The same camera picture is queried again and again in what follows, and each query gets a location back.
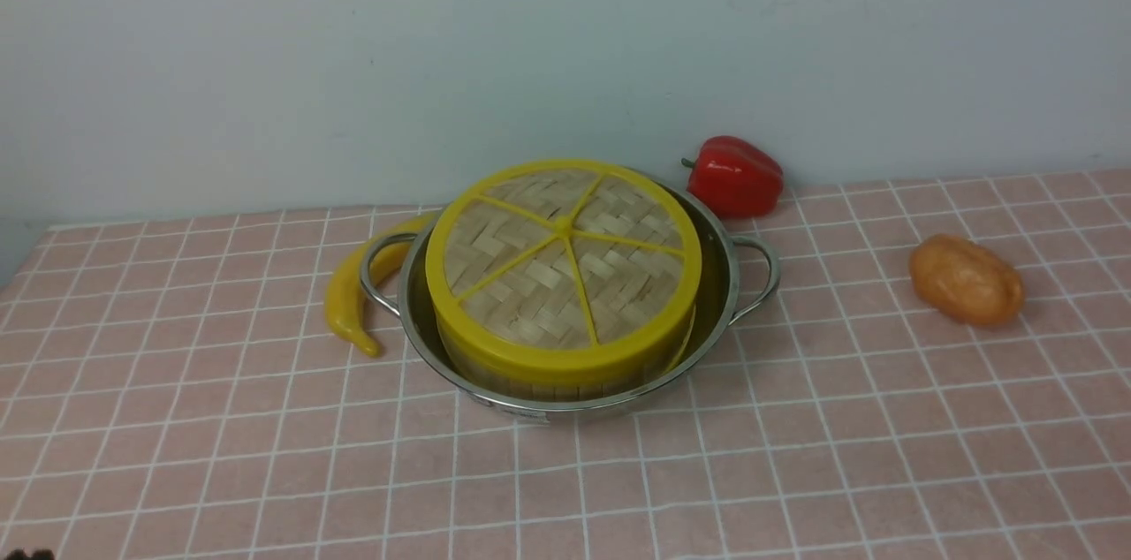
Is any red bell pepper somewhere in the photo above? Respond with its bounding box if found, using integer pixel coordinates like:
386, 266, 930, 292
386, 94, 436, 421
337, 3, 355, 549
681, 136, 785, 219

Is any brown potato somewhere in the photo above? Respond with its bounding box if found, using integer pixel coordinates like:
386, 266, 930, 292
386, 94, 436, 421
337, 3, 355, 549
908, 234, 1027, 327

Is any stainless steel pot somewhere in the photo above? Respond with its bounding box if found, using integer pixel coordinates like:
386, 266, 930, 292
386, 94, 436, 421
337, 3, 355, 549
349, 176, 782, 427

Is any yellow bamboo steamer lid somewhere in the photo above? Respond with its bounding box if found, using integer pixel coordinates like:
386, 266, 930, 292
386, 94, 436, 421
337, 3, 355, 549
424, 160, 703, 348

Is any yellow rimmed bamboo steamer basket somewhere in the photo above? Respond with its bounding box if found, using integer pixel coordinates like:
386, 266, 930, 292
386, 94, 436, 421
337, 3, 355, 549
437, 305, 696, 402

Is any yellow banana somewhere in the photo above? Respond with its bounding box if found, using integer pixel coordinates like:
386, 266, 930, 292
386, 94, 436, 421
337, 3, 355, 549
323, 210, 439, 359

